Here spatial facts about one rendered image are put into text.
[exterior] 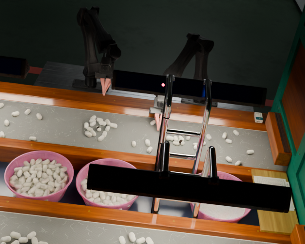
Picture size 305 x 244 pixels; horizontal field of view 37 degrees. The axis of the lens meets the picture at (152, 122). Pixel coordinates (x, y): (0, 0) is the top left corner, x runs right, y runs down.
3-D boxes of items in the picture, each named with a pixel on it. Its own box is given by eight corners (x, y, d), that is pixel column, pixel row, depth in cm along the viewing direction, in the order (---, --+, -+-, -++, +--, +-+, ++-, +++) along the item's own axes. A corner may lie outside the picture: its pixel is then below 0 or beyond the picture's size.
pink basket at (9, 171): (17, 163, 197) (16, 146, 191) (79, 171, 197) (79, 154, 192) (-3, 210, 176) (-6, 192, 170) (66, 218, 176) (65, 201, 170)
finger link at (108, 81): (108, 94, 210) (110, 74, 212) (92, 92, 210) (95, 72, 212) (108, 98, 217) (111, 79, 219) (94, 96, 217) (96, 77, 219)
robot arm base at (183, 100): (220, 95, 243) (219, 88, 248) (182, 90, 243) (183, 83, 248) (217, 107, 247) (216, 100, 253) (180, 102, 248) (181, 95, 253)
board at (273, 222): (250, 170, 195) (251, 168, 195) (285, 175, 195) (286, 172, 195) (260, 232, 169) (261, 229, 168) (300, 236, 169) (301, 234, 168)
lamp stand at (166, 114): (153, 154, 211) (164, 71, 184) (196, 160, 211) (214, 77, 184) (150, 184, 196) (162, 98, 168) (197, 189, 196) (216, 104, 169)
